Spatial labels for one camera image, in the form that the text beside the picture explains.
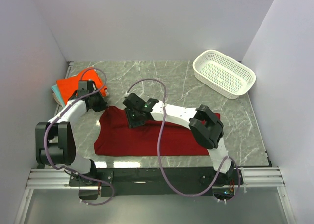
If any dark red t shirt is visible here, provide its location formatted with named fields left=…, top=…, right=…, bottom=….
left=94, top=106, right=209, bottom=157

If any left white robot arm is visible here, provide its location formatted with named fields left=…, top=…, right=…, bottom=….
left=35, top=79, right=107, bottom=186

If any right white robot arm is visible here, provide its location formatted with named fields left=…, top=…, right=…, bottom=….
left=123, top=93, right=235, bottom=184

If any orange folded t shirt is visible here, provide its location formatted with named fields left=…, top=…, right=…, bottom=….
left=56, top=67, right=104, bottom=105

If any teal folded t shirt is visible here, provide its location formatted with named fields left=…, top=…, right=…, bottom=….
left=51, top=84, right=65, bottom=107

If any black base beam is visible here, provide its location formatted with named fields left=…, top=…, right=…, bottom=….
left=68, top=167, right=245, bottom=200

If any white plastic basket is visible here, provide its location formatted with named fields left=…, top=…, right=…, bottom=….
left=192, top=50, right=256, bottom=100

